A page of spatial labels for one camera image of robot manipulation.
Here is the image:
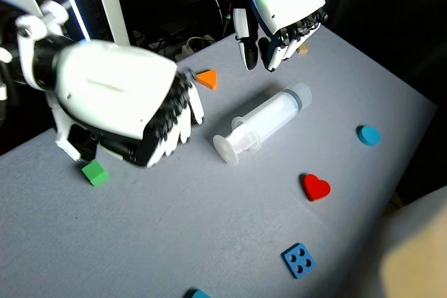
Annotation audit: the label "white power strip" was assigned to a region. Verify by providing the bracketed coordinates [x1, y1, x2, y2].
[173, 35, 214, 64]

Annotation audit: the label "pale beige blurred object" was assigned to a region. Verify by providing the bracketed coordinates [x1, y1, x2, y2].
[375, 186, 447, 298]

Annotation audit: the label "grey table cloth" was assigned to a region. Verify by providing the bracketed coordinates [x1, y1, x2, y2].
[0, 24, 438, 298]

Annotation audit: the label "light blue round block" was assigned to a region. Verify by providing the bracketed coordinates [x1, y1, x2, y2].
[356, 125, 382, 147]

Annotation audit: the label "large clear plastic syringe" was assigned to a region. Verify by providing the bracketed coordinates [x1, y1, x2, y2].
[212, 82, 313, 165]

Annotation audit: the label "plain blue block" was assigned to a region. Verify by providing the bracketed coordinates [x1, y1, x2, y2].
[183, 288, 212, 298]

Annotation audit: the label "white cable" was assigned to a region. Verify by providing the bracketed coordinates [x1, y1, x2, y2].
[204, 0, 225, 39]

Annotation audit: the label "red heart block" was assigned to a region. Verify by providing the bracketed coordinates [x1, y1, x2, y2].
[300, 172, 332, 202]

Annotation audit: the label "orange triangle block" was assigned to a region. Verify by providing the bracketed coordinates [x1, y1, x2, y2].
[195, 69, 219, 91]

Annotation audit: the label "green cube block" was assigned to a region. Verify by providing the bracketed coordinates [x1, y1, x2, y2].
[81, 160, 110, 187]

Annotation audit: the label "blue square block four holes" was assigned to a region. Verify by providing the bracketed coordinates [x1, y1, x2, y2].
[281, 242, 318, 280]

